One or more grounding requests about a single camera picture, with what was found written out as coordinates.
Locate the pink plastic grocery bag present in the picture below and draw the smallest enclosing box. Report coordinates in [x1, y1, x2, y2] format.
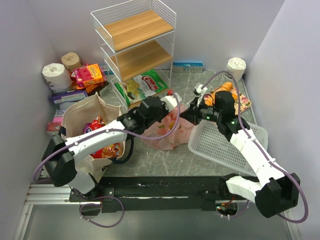
[141, 107, 194, 151]

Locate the red yellow snack bag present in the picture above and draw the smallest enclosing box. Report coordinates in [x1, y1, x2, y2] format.
[82, 114, 124, 159]

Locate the beige canvas tote bag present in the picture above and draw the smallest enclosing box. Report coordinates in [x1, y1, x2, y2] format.
[60, 94, 126, 182]

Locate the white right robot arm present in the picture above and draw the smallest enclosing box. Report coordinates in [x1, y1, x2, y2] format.
[179, 91, 300, 218]

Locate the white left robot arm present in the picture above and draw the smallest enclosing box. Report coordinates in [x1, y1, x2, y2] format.
[42, 93, 181, 194]

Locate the green white Chubo bag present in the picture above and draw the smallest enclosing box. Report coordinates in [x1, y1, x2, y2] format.
[114, 69, 169, 109]

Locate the white plastic basket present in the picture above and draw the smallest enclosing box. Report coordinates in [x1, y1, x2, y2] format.
[188, 120, 256, 177]

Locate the croissant bread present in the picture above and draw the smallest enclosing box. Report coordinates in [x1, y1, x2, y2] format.
[218, 82, 233, 92]

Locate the orange carrot piece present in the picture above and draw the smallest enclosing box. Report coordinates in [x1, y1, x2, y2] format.
[231, 92, 238, 102]

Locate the blue white tissue box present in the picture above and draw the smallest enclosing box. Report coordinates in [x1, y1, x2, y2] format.
[172, 61, 204, 73]

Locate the white RIO box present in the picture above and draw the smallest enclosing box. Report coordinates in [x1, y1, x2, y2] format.
[98, 84, 112, 98]

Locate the white toilet paper roll right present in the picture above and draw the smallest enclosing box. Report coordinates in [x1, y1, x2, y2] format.
[225, 57, 247, 82]

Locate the white toilet paper roll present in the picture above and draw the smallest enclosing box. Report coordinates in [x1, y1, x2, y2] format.
[42, 63, 72, 91]
[225, 57, 247, 82]

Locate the pink orange snack box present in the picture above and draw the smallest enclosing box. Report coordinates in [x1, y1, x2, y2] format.
[71, 63, 105, 89]

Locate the purple box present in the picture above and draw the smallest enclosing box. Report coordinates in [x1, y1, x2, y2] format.
[49, 89, 88, 104]

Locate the brown toilet paper roll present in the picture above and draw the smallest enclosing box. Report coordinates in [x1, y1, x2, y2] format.
[61, 52, 82, 72]

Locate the red pink box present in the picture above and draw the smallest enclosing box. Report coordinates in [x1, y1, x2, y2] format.
[46, 116, 63, 135]

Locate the white toilet paper roll left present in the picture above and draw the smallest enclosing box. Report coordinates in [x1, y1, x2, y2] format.
[42, 63, 72, 91]

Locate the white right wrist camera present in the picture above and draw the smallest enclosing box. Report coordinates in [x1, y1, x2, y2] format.
[193, 82, 208, 107]

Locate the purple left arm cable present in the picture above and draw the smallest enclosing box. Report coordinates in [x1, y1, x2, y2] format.
[33, 94, 181, 183]

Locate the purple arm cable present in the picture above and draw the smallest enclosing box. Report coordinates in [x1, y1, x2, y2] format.
[201, 70, 309, 224]
[33, 94, 181, 183]

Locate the white wire shelf rack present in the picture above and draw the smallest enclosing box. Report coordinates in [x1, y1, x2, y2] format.
[90, 0, 177, 110]

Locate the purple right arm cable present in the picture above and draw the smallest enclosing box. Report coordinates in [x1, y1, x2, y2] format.
[201, 70, 309, 224]

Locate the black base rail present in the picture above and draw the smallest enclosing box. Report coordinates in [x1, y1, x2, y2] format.
[68, 176, 251, 213]

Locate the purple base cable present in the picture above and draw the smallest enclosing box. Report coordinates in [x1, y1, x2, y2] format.
[79, 194, 125, 228]

